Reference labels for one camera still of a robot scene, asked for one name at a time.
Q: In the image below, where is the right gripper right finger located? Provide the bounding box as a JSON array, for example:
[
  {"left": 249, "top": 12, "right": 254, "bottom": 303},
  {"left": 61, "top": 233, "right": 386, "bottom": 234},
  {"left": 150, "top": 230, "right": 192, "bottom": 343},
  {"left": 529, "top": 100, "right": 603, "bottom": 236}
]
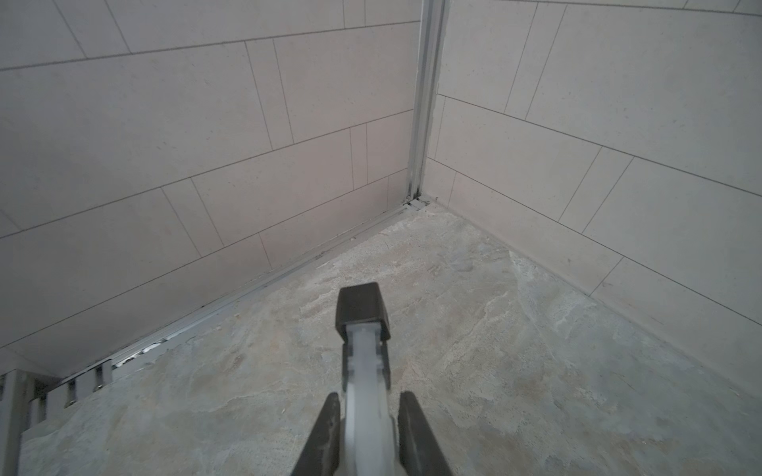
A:
[{"left": 398, "top": 391, "right": 452, "bottom": 476}]

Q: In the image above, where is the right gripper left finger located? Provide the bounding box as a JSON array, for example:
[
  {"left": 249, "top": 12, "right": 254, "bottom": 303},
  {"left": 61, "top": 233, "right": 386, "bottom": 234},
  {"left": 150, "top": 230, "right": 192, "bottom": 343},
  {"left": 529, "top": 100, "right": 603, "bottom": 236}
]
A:
[{"left": 291, "top": 392, "right": 341, "bottom": 476}]

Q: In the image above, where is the black white spray nozzle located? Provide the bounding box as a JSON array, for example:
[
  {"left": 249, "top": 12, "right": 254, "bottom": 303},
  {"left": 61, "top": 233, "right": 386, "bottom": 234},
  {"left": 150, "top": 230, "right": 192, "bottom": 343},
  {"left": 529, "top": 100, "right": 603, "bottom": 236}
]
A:
[{"left": 335, "top": 282, "right": 398, "bottom": 475}]

